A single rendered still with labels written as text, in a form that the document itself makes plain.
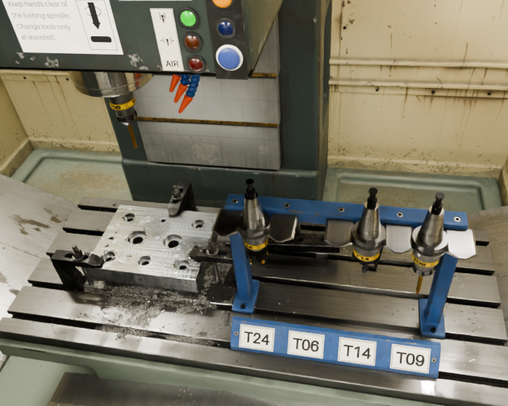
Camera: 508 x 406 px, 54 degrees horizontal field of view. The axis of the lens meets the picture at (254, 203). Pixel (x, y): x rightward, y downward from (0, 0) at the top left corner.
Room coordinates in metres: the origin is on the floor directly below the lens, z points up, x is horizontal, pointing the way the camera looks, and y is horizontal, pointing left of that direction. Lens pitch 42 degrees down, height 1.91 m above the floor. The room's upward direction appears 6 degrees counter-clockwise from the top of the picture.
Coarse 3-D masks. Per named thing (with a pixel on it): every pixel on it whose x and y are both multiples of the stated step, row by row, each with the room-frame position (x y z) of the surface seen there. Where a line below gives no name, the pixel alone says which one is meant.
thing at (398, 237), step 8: (384, 224) 0.67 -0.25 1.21; (392, 224) 0.67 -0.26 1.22; (400, 224) 0.67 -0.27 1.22; (392, 232) 0.65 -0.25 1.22; (400, 232) 0.64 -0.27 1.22; (408, 232) 0.64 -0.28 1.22; (392, 240) 0.63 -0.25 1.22; (400, 240) 0.62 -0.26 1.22; (408, 240) 0.62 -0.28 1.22; (392, 248) 0.61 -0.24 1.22; (400, 248) 0.61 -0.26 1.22; (408, 248) 0.60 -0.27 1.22
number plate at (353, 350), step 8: (344, 344) 0.58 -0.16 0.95; (352, 344) 0.58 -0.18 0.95; (360, 344) 0.58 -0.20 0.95; (368, 344) 0.58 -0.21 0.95; (376, 344) 0.57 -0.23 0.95; (344, 352) 0.57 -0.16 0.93; (352, 352) 0.57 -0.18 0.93; (360, 352) 0.57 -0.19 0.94; (368, 352) 0.56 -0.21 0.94; (344, 360) 0.56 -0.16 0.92; (352, 360) 0.56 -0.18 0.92; (360, 360) 0.56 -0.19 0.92; (368, 360) 0.55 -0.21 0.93
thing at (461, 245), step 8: (448, 232) 0.63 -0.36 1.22; (456, 232) 0.63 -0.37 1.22; (464, 232) 0.63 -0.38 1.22; (472, 232) 0.63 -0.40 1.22; (448, 240) 0.61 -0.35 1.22; (456, 240) 0.61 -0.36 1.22; (464, 240) 0.61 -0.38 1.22; (472, 240) 0.61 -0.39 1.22; (448, 248) 0.59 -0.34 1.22; (456, 248) 0.59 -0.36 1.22; (464, 248) 0.59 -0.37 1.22; (472, 248) 0.59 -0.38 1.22; (456, 256) 0.57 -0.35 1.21; (464, 256) 0.57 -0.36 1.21; (472, 256) 0.57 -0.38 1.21
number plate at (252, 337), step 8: (240, 328) 0.65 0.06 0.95; (248, 328) 0.65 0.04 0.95; (256, 328) 0.64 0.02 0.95; (264, 328) 0.64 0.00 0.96; (272, 328) 0.64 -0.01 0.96; (240, 336) 0.64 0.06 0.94; (248, 336) 0.63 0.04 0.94; (256, 336) 0.63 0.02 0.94; (264, 336) 0.63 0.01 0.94; (272, 336) 0.62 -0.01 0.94; (240, 344) 0.63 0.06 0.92; (248, 344) 0.62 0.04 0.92; (256, 344) 0.62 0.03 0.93; (264, 344) 0.62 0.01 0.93; (272, 344) 0.61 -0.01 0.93
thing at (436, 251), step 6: (414, 234) 0.63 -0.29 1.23; (444, 234) 0.62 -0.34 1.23; (414, 240) 0.61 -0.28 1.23; (444, 240) 0.61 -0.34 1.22; (414, 246) 0.61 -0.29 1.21; (420, 246) 0.60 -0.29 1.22; (426, 246) 0.60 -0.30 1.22; (432, 246) 0.59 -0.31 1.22; (438, 246) 0.59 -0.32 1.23; (444, 246) 0.59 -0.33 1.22; (414, 252) 0.60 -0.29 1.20; (420, 252) 0.60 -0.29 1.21; (426, 252) 0.60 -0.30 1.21; (432, 252) 0.59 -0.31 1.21; (438, 252) 0.59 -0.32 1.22; (444, 252) 0.60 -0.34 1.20; (432, 258) 0.59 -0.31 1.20
